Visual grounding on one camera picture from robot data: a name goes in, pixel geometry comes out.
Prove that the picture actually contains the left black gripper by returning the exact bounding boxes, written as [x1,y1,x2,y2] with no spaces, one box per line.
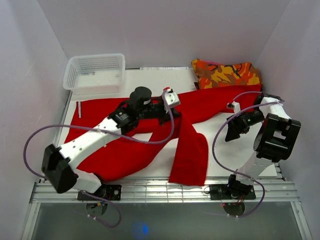
[138,101,180,127]

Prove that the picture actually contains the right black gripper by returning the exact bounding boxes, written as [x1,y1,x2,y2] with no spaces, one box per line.
[224,109,265,142]

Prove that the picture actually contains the red trousers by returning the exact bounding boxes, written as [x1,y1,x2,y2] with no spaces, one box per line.
[78,84,262,186]

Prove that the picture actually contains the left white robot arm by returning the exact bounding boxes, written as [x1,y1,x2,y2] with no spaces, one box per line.
[41,86,181,200]

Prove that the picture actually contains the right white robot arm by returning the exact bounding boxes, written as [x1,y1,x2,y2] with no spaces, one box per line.
[224,93,301,199]

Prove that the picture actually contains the orange camouflage folded trousers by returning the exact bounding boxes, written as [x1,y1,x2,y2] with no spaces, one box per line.
[191,58,263,90]

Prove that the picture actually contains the white perforated plastic basket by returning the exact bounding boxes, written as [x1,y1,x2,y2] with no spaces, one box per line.
[62,53,126,95]

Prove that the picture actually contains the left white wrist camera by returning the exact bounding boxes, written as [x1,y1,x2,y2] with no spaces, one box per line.
[162,87,181,109]

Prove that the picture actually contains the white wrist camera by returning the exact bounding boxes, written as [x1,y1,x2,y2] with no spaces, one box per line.
[226,101,241,115]
[162,87,181,109]

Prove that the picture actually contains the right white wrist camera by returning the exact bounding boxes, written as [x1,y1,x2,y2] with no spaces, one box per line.
[226,101,241,115]

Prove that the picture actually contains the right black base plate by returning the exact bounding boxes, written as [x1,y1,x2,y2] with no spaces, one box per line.
[209,184,256,200]

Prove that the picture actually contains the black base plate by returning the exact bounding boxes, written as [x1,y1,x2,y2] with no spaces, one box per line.
[77,184,122,201]
[209,184,256,200]

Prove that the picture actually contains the aluminium frame rail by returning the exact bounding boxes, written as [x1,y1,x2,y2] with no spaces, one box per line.
[30,179,300,204]

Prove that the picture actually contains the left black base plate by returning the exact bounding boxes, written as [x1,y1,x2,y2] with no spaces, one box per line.
[77,184,122,201]

